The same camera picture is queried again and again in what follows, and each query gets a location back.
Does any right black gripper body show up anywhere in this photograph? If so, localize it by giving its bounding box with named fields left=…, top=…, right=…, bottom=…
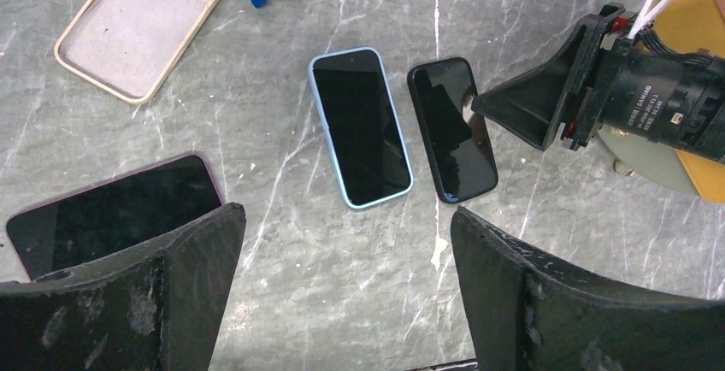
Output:
left=566, top=3, right=724, bottom=163

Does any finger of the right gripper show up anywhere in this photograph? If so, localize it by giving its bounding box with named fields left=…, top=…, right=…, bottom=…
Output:
left=472, top=15, right=601, bottom=151

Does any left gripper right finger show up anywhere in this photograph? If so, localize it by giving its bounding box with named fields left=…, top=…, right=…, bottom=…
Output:
left=451, top=208, right=724, bottom=370

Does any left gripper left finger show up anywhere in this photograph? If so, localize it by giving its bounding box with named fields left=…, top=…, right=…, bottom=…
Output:
left=1, top=203, right=246, bottom=370

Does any purple edged glossy phone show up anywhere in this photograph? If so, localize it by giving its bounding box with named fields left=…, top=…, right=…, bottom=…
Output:
left=5, top=154, right=222, bottom=280

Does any light blue phone case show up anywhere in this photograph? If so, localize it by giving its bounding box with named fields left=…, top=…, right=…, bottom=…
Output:
left=306, top=45, right=415, bottom=211

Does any beige pink phone case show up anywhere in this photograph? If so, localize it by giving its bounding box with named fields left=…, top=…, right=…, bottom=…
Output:
left=54, top=0, right=219, bottom=105

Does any cream and orange drum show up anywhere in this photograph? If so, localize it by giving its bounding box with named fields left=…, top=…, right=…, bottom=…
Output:
left=598, top=0, right=724, bottom=203

